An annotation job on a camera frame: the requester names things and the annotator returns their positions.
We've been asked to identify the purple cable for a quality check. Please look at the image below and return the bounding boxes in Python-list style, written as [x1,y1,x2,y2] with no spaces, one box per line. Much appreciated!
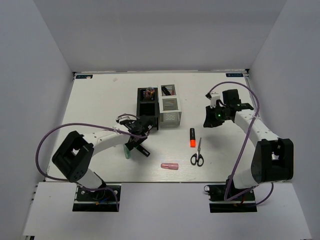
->
[206,81,274,206]
[35,113,141,213]

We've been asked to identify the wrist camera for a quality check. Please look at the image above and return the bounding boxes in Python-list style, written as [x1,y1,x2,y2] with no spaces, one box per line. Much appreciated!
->
[205,91,221,109]
[115,114,137,125]

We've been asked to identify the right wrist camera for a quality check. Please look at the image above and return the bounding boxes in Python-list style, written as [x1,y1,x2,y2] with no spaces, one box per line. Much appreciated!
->
[205,91,221,109]

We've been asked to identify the green capped black highlighter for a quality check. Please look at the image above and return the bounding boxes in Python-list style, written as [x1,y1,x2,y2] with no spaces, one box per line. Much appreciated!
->
[136,145,151,157]

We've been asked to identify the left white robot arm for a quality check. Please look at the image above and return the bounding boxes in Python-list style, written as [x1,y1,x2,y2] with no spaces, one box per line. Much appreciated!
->
[52,115,153,200]

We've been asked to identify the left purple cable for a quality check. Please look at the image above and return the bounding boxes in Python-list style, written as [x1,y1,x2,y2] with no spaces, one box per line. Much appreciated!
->
[35,113,141,213]

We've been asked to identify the black slotted container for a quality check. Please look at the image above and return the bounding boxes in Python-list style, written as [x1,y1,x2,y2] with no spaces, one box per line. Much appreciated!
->
[136,87,160,130]

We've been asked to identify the pink translucent eraser case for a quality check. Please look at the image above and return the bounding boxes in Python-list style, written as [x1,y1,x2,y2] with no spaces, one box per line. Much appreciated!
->
[160,163,179,171]

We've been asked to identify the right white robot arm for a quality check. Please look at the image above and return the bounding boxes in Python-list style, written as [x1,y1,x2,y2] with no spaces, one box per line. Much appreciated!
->
[203,89,294,201]

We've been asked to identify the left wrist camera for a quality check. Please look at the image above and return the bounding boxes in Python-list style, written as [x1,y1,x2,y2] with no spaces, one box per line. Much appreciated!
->
[115,114,137,125]

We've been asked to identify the green translucent eraser case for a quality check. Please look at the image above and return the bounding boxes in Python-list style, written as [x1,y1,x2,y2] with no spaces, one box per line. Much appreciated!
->
[123,144,131,160]

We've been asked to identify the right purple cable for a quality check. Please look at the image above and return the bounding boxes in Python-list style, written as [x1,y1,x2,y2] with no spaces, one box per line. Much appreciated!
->
[206,81,274,206]

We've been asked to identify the left blue table label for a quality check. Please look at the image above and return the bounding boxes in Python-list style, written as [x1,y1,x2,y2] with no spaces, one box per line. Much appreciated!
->
[75,74,93,79]

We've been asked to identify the white slotted container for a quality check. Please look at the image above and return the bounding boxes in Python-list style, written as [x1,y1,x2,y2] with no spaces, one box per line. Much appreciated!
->
[158,84,182,128]

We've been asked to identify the orange capped black highlighter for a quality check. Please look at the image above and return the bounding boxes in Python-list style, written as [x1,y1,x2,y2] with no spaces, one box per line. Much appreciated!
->
[189,128,197,148]

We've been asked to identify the pink capped black highlighter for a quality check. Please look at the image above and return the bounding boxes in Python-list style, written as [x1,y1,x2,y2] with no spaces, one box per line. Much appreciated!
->
[161,86,172,96]

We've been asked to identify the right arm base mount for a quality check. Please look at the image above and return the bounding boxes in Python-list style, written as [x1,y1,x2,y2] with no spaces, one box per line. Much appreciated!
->
[203,182,258,214]

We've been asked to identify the black handled scissors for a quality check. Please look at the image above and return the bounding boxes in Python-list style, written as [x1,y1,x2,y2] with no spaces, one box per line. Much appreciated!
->
[190,138,204,167]

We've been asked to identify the blue table label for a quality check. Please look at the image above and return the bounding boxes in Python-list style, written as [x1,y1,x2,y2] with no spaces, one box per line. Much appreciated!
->
[75,74,93,79]
[225,73,244,78]

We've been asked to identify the right blue table label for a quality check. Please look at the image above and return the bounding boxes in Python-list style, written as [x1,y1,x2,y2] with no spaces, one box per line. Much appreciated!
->
[225,73,244,78]

